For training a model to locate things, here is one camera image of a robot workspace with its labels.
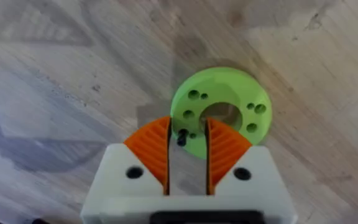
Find small black screw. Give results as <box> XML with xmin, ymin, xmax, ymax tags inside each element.
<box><xmin>176</xmin><ymin>128</ymin><xmax>190</xmax><ymax>147</ymax></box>

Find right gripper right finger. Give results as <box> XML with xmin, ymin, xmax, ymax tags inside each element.
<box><xmin>204</xmin><ymin>117</ymin><xmax>287</xmax><ymax>198</ymax></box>

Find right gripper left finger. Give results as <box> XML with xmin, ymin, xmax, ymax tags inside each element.
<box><xmin>89</xmin><ymin>116</ymin><xmax>172</xmax><ymax>198</ymax></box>

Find green disc with holes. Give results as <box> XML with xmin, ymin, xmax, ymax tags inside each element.
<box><xmin>169</xmin><ymin>66</ymin><xmax>273</xmax><ymax>160</ymax></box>

